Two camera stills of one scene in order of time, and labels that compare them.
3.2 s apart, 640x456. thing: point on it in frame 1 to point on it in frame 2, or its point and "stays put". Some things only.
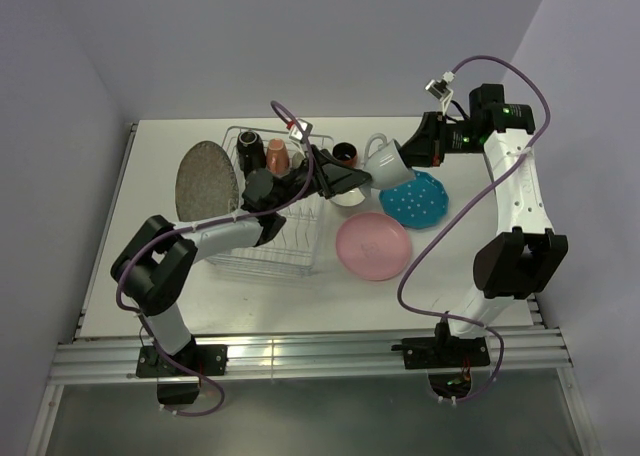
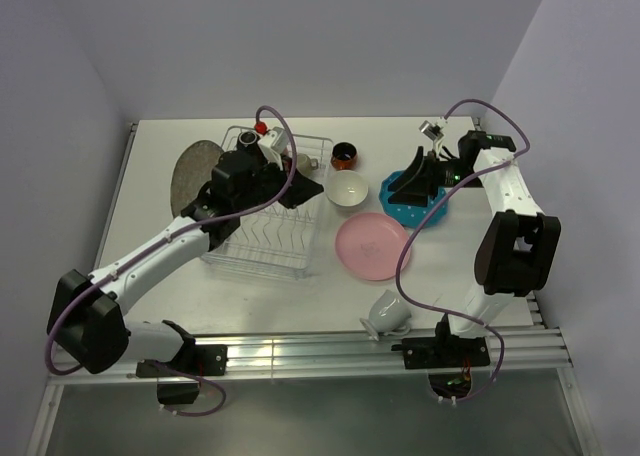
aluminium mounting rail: [108, 361] stays put
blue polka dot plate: [421, 203] stays put
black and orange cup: [346, 153] stays put
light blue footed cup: [388, 166] to [388, 316]
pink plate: [373, 245] stays put
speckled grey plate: [206, 184] stays put
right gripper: [426, 147] to [419, 181]
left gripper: [335, 177] to [300, 191]
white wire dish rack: [277, 168] stays put
